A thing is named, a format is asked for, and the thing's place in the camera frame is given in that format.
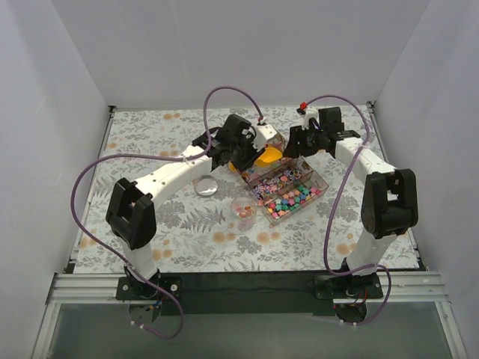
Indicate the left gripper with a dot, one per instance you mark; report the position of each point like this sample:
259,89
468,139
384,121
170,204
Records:
246,156

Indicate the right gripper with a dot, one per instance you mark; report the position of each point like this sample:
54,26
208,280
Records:
296,141

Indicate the yellow plastic scoop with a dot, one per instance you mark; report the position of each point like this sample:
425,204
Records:
265,159

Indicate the clear compartment candy box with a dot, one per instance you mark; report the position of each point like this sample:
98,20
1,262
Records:
282,188

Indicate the silver round jar lid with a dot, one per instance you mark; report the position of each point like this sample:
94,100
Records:
205,186

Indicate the clear plastic jar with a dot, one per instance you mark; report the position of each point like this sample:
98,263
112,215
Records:
244,210

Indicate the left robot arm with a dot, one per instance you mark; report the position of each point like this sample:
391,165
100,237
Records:
132,208

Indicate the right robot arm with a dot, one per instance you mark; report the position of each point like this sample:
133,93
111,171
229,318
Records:
389,205

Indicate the floral patterned table mat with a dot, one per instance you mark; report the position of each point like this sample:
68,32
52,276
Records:
196,233

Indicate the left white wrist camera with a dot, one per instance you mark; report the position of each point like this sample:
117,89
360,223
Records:
263,134

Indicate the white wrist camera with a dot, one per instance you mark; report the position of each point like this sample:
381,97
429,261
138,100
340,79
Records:
310,116
263,134

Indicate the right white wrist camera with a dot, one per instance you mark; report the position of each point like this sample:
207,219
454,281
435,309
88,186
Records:
310,116

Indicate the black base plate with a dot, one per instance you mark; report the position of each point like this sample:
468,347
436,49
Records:
254,292

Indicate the aluminium frame rail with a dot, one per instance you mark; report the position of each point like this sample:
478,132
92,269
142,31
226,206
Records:
402,286

